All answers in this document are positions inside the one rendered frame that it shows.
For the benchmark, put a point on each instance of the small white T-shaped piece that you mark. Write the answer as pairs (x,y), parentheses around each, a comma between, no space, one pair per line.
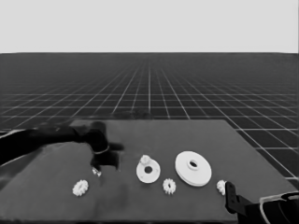
(96,172)

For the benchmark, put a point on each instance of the white toothed gear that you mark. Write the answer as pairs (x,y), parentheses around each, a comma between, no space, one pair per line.
(173,188)
(219,185)
(142,160)
(76,189)

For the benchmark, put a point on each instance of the large thick white disc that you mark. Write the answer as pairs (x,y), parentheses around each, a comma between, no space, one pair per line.
(199,175)

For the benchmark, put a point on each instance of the white round carrier with pins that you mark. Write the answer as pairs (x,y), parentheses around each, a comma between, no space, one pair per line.
(152,178)

